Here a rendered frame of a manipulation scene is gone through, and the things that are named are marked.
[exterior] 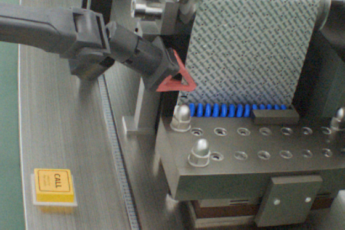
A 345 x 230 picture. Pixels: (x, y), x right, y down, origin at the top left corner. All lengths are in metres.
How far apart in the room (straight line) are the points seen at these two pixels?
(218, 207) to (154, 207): 0.12
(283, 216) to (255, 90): 0.25
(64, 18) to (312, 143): 0.51
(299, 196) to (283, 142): 0.11
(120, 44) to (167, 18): 0.14
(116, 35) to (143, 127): 0.30
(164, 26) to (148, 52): 0.10
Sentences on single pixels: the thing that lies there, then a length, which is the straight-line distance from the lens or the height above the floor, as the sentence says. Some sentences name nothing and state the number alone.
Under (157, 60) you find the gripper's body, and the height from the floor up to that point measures 1.14.
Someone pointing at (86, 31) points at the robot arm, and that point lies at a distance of 1.03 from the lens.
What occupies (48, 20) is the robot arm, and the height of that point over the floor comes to 1.23.
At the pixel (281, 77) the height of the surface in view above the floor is 1.10.
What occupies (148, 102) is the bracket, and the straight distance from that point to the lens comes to 1.29.
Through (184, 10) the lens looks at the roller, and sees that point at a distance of 1.14.
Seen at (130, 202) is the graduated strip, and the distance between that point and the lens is 1.16.
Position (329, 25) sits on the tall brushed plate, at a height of 1.18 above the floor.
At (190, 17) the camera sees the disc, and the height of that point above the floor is 1.21.
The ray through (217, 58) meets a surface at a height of 1.13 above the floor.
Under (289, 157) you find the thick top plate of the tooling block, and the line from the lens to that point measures 1.15.
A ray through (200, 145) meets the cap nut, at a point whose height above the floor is 1.07.
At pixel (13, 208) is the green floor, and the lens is 2.40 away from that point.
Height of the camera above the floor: 1.70
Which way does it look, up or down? 33 degrees down
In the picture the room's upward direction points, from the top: 12 degrees clockwise
